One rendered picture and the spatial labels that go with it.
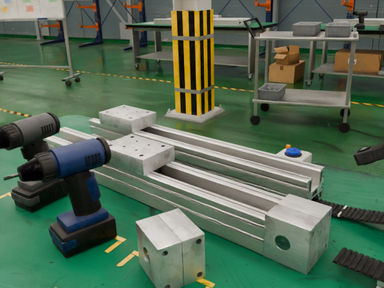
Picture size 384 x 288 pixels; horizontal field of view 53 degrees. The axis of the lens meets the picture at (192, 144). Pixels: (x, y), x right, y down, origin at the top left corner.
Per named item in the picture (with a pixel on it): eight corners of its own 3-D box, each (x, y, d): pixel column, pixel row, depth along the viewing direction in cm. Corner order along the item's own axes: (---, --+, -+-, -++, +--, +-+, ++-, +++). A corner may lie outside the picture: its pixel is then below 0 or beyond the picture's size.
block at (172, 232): (216, 272, 72) (216, 229, 68) (160, 295, 67) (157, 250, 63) (191, 244, 80) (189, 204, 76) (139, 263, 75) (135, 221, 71)
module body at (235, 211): (286, 232, 83) (288, 198, 80) (262, 256, 76) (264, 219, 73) (69, 150, 131) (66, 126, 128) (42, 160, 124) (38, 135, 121)
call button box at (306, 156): (311, 172, 110) (312, 151, 107) (295, 185, 103) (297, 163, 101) (285, 165, 115) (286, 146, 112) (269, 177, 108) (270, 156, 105)
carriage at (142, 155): (175, 170, 100) (174, 146, 98) (144, 186, 93) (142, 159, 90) (133, 155, 110) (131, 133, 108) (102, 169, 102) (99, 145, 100)
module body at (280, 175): (322, 197, 96) (324, 166, 93) (304, 214, 89) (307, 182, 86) (113, 134, 145) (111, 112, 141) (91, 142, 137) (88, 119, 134)
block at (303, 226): (332, 242, 79) (337, 202, 76) (306, 275, 70) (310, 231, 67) (291, 227, 85) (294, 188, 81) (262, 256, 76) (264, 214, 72)
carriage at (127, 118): (157, 131, 129) (156, 111, 126) (132, 141, 121) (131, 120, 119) (125, 123, 139) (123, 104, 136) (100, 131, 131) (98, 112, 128)
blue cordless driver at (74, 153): (123, 235, 84) (112, 140, 76) (30, 276, 72) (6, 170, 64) (107, 220, 89) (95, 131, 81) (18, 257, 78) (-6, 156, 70)
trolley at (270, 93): (349, 116, 408) (362, 15, 371) (349, 134, 360) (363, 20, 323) (252, 109, 443) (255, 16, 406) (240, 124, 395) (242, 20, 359)
